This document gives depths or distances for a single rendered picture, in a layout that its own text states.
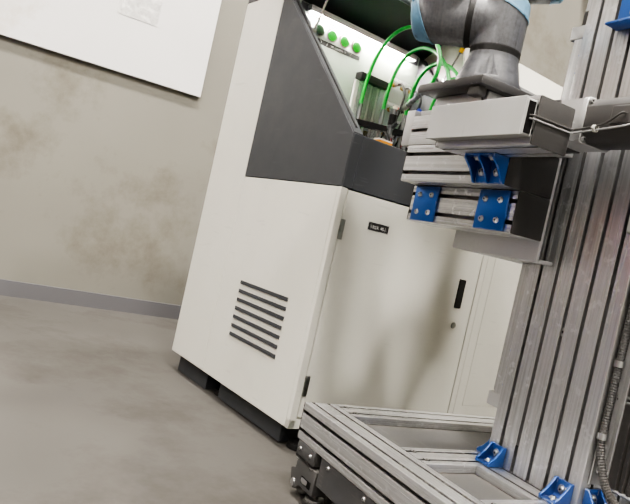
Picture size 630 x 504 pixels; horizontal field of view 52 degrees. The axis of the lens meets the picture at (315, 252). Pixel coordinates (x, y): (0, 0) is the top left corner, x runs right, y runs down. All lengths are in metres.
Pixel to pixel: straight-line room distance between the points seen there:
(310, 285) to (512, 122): 0.90
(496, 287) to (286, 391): 0.89
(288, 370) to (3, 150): 2.13
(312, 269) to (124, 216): 1.93
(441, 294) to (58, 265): 2.16
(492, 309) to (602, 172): 1.06
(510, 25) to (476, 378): 1.32
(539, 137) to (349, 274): 0.88
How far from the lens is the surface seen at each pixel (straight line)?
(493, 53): 1.55
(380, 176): 1.95
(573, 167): 1.51
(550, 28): 5.36
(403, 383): 2.18
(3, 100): 3.60
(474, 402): 2.47
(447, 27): 1.59
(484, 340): 2.42
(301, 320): 1.91
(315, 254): 1.90
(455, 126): 1.32
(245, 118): 2.45
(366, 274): 1.96
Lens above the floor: 0.63
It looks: 1 degrees down
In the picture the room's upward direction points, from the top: 13 degrees clockwise
